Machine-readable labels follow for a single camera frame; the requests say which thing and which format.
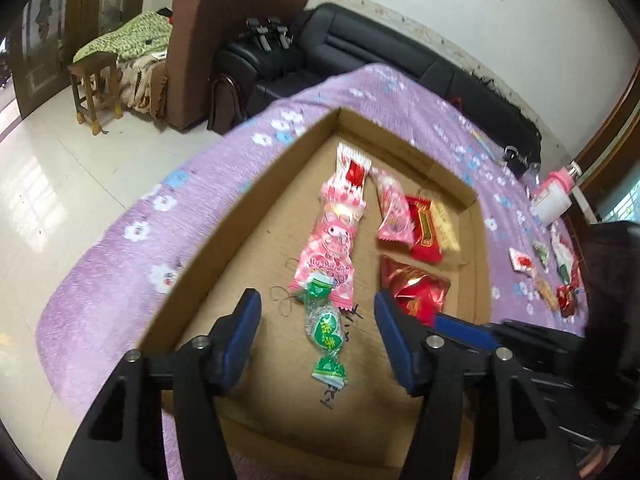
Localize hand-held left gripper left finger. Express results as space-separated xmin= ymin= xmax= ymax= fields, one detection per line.
xmin=57 ymin=287 xmax=262 ymax=480

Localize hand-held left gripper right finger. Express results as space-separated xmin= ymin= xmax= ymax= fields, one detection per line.
xmin=374 ymin=290 xmax=563 ymax=480

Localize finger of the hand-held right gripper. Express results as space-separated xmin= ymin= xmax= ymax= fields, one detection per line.
xmin=434 ymin=312 xmax=501 ymax=354
xmin=492 ymin=320 xmax=591 ymax=362

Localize dark red snack packet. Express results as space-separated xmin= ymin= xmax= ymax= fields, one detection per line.
xmin=556 ymin=285 xmax=582 ymax=319
xmin=379 ymin=255 xmax=452 ymax=327

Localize yellow biscuit packet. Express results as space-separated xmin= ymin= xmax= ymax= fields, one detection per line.
xmin=535 ymin=277 xmax=562 ymax=312
xmin=430 ymin=200 xmax=462 ymax=254

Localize green candy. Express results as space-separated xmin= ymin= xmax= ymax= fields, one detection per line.
xmin=301 ymin=275 xmax=349 ymax=387

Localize snack packets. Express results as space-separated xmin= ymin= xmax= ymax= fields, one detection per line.
xmin=549 ymin=222 xmax=582 ymax=284

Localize cardboard box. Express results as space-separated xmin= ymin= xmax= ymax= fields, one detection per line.
xmin=135 ymin=107 xmax=493 ymax=480

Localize red packet gold label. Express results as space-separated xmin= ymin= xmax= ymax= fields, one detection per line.
xmin=406 ymin=195 xmax=444 ymax=264

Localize pink snack packet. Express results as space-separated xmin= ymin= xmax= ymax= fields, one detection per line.
xmin=372 ymin=170 xmax=417 ymax=247
xmin=294 ymin=190 xmax=369 ymax=307

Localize red white snack packet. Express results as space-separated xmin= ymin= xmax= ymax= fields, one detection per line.
xmin=336 ymin=142 xmax=374 ymax=200

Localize purple floral tablecloth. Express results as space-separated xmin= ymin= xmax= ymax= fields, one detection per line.
xmin=35 ymin=62 xmax=590 ymax=480

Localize white plastic jar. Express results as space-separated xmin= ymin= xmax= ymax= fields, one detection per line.
xmin=531 ymin=187 xmax=572 ymax=225

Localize pink bottle knitted sleeve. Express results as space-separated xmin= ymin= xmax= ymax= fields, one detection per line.
xmin=545 ymin=162 xmax=583 ymax=196

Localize wooden cabinet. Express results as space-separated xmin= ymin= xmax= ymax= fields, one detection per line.
xmin=572 ymin=60 xmax=640 ymax=223

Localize brown handbag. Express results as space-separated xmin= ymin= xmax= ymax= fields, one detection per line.
xmin=206 ymin=74 xmax=252 ymax=136

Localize patterned blanket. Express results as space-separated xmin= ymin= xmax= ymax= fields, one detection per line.
xmin=116 ymin=55 xmax=169 ymax=122

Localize black sofa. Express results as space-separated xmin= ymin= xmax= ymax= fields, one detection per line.
xmin=215 ymin=2 xmax=543 ymax=177

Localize black hand-held device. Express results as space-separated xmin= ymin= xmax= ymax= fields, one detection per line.
xmin=237 ymin=16 xmax=294 ymax=54

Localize brown armchair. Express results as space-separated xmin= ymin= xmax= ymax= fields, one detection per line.
xmin=165 ymin=0 xmax=311 ymax=132

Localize wooden stool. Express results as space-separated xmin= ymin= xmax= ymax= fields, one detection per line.
xmin=67 ymin=51 xmax=124 ymax=137

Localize green blanket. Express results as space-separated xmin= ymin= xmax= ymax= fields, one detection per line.
xmin=74 ymin=10 xmax=177 ymax=62

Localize wooden door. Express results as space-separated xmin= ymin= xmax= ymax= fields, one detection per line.
xmin=10 ymin=0 xmax=151 ymax=122

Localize black camera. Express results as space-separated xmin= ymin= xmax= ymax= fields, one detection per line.
xmin=502 ymin=144 xmax=532 ymax=177

